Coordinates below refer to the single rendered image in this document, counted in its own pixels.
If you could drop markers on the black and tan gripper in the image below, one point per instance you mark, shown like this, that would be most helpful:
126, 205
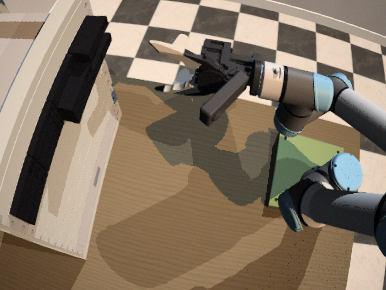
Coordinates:
213, 76

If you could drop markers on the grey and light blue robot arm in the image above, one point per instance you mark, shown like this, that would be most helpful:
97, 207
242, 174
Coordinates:
310, 203

